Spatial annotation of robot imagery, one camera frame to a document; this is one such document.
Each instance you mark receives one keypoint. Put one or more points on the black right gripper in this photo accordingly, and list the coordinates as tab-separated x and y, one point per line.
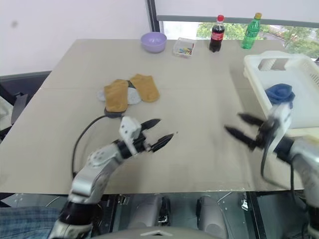
264	132

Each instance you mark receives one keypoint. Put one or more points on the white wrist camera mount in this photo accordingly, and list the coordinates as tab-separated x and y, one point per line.
128	128
281	117

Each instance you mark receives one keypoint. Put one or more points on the grey rounded robot foot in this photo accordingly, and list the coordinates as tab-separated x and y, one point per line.
147	211
211	216

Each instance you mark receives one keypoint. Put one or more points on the grey window frame post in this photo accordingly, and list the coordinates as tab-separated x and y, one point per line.
152	15

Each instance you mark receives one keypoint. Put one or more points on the green bottle with yellow cap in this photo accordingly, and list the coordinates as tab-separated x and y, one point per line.
250	33

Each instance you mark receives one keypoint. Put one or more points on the white roller blind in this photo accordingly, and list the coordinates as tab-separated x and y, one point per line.
236	7

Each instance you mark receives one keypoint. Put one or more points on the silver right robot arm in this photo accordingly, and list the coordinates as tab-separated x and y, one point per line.
304	154

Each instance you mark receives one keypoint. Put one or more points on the colourful small pieces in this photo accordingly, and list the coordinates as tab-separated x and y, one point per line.
185	50

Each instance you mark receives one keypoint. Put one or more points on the grey robot torso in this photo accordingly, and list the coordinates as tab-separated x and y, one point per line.
154	232

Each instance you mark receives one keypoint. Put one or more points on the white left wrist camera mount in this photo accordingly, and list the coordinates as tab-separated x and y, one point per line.
128	128

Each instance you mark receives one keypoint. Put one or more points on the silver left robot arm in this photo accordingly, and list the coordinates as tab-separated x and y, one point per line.
97	171

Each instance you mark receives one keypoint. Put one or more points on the small clear plastic container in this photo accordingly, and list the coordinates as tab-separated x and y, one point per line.
175	44

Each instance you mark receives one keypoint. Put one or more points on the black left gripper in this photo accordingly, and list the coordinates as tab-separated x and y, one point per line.
142	145

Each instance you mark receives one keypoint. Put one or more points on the cola bottle with red cap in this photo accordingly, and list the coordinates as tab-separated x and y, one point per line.
216	36

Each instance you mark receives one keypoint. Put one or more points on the white plastic basket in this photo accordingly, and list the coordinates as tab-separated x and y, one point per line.
306	82

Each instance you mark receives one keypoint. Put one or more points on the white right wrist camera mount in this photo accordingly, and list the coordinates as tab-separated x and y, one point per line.
281	117

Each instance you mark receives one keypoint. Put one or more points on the blue plaid cloth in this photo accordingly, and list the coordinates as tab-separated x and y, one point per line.
25	221

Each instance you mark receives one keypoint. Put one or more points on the dark grey chair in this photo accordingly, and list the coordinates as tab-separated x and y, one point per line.
15	84

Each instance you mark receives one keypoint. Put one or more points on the purple plastic bowl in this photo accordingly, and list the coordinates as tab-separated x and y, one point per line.
153	42

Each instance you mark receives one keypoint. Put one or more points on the tan cloths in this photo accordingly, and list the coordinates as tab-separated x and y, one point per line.
145	88
115	97

